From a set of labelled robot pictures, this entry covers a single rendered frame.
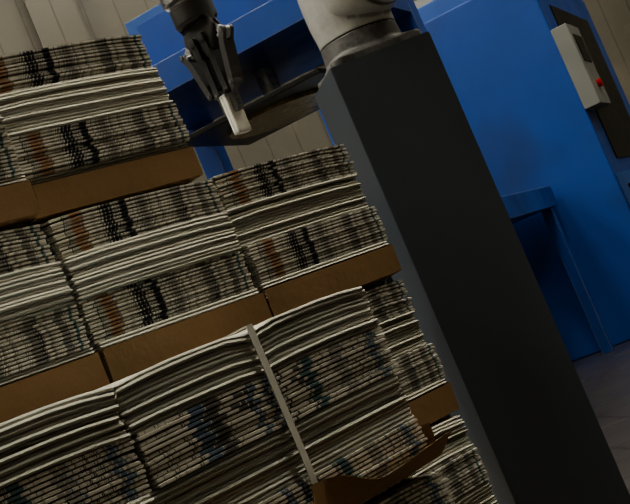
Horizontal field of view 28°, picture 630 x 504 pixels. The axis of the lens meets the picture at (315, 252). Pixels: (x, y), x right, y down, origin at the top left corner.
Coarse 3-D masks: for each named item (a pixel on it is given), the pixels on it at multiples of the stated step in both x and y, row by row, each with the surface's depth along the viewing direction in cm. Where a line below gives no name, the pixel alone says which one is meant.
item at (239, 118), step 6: (222, 96) 208; (228, 96) 208; (228, 102) 207; (228, 108) 207; (234, 114) 207; (240, 114) 208; (234, 120) 207; (240, 120) 208; (246, 120) 209; (234, 126) 207; (240, 126) 207; (246, 126) 208; (240, 132) 207
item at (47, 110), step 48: (48, 48) 168; (96, 48) 173; (144, 48) 178; (0, 96) 160; (48, 96) 165; (96, 96) 169; (144, 96) 175; (48, 144) 162; (96, 144) 167; (144, 144) 171; (144, 192) 171
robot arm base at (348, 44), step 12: (372, 24) 229; (384, 24) 231; (396, 24) 234; (348, 36) 229; (360, 36) 229; (372, 36) 229; (384, 36) 230; (396, 36) 229; (408, 36) 229; (324, 48) 233; (336, 48) 231; (348, 48) 229; (360, 48) 228; (372, 48) 228; (324, 60) 235; (336, 60) 226; (348, 60) 227
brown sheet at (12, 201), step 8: (16, 184) 154; (24, 184) 155; (0, 192) 152; (8, 192) 153; (16, 192) 153; (24, 192) 154; (32, 192) 155; (0, 200) 152; (8, 200) 152; (16, 200) 153; (24, 200) 154; (32, 200) 155; (0, 208) 151; (8, 208) 152; (16, 208) 153; (24, 208) 153; (32, 208) 154; (40, 208) 155; (0, 216) 151; (8, 216) 152; (16, 216) 152
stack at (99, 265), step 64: (192, 192) 173; (256, 192) 181; (320, 192) 189; (0, 256) 149; (64, 256) 156; (128, 256) 162; (192, 256) 168; (256, 256) 177; (320, 256) 185; (0, 320) 146; (64, 320) 153; (128, 320) 160; (384, 320) 190; (0, 384) 144; (448, 448) 189
